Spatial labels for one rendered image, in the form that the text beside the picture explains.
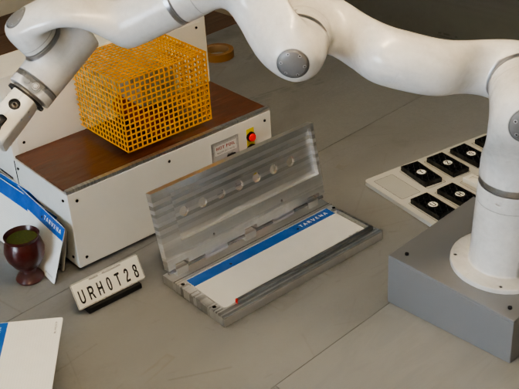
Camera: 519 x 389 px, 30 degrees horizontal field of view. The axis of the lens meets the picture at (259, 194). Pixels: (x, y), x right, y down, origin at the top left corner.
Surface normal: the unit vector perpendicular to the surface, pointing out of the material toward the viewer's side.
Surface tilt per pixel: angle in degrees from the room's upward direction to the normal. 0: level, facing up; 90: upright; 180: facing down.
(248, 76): 0
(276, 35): 59
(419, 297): 90
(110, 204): 90
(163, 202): 79
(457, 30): 90
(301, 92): 0
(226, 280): 0
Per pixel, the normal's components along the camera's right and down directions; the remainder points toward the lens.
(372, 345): -0.06, -0.86
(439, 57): 0.23, -0.18
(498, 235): -0.42, 0.50
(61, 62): 0.53, 0.20
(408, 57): -0.03, 0.01
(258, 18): -0.53, -0.05
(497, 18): -0.71, 0.40
